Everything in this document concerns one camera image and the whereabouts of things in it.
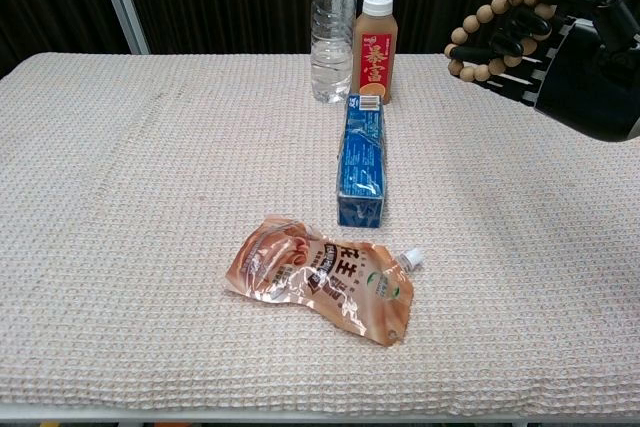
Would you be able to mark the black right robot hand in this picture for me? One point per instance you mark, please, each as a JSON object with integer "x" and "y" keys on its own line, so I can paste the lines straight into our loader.
{"x": 585, "y": 82}

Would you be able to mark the red label juice bottle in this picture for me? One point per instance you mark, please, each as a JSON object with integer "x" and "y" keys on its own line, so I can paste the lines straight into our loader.
{"x": 373, "y": 59}

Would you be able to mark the blue carton box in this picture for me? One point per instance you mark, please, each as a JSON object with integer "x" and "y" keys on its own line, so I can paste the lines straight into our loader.
{"x": 362, "y": 167}

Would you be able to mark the clear plastic water bottle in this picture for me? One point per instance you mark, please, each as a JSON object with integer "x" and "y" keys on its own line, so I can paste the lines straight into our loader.
{"x": 330, "y": 47}

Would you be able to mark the orange spouted refill pouch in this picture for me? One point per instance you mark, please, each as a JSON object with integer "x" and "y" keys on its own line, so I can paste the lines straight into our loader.
{"x": 320, "y": 272}

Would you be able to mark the beige waffle weave table cloth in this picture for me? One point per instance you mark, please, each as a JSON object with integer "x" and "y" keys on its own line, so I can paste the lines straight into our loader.
{"x": 150, "y": 227}

